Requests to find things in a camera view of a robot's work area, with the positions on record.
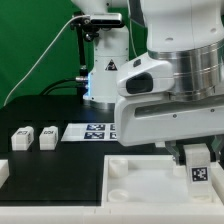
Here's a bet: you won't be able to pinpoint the white cable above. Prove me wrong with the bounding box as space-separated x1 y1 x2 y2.
3 16 81 107

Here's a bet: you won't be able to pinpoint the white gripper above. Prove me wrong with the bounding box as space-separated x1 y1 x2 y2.
114 95 224 165

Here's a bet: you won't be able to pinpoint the black base cables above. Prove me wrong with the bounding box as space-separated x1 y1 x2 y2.
39 77 88 96

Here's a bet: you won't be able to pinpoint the white marker sheet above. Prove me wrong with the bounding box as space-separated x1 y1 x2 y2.
62 123 117 142

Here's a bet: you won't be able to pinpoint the black camera stand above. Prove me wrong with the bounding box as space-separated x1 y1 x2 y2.
70 11 99 78

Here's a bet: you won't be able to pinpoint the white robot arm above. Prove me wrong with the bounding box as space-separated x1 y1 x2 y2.
72 0 224 158

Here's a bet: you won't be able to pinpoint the white front wall strip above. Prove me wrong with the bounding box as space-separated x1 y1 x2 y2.
0 206 224 224

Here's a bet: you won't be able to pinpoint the white left wall block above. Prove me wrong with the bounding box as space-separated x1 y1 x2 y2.
0 160 9 188

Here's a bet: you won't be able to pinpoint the grey mounted camera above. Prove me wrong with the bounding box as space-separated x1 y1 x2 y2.
90 13 122 27

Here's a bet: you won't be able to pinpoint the white square tabletop tray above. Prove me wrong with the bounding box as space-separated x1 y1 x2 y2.
102 155 222 205

